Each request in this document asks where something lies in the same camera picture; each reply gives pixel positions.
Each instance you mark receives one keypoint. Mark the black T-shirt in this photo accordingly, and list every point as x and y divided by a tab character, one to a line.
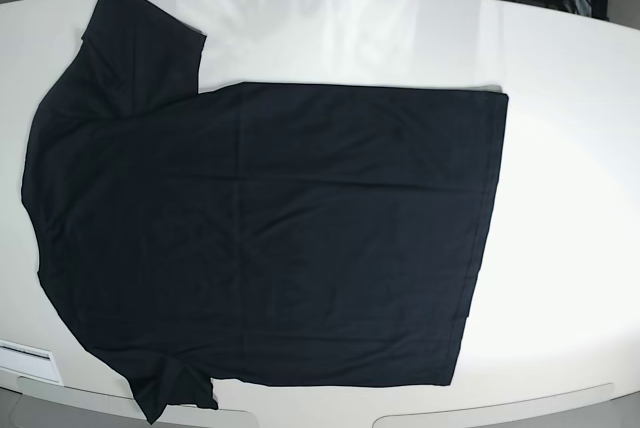
279	234

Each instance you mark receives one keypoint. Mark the white label sticker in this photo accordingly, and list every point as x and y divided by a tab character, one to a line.
29	362

